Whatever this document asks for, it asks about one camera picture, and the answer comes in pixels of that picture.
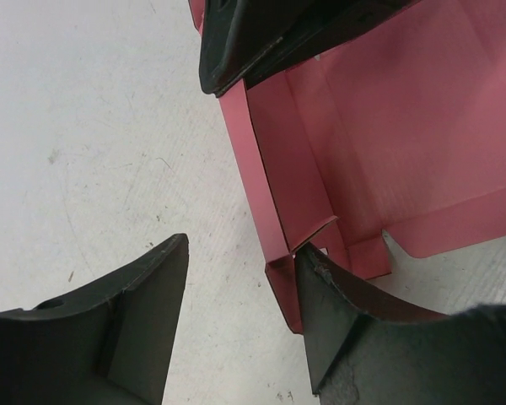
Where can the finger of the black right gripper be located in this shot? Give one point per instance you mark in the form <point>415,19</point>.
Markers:
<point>322,26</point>
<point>236,34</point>

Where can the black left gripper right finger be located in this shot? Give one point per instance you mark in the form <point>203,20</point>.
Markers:
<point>365,346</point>

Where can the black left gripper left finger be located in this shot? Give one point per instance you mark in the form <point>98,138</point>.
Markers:
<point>108,342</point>

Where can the pink paper box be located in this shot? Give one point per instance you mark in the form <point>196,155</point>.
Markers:
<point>400,132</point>

